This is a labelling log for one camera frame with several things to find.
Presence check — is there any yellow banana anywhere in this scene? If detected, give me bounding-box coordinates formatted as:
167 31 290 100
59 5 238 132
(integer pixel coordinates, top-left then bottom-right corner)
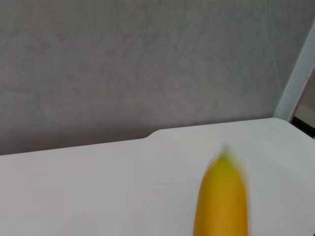
192 144 250 236

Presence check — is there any white door frame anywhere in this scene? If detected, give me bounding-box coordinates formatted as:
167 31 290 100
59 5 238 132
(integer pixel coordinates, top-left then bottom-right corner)
273 22 315 123

